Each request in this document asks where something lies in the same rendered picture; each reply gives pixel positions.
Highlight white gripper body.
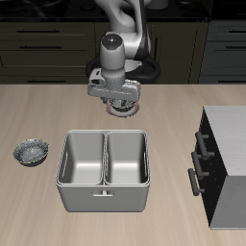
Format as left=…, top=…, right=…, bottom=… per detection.
left=87, top=79, right=142, bottom=104

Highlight pink plate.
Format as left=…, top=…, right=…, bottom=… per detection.
left=106, top=98, right=141, bottom=118

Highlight black speckled bowl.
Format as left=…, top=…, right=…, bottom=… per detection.
left=110, top=99, right=137, bottom=113
left=12, top=137, right=50, bottom=168

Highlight dark kitchen cupboards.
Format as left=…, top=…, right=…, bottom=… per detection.
left=0, top=0, right=246, bottom=86

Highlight white two-bin basket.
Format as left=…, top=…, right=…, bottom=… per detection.
left=55, top=129, right=152, bottom=213

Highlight dark cabinet with white top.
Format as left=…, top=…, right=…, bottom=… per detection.
left=186, top=105, right=246, bottom=231

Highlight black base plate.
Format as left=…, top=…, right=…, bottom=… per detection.
left=85, top=56, right=161, bottom=84

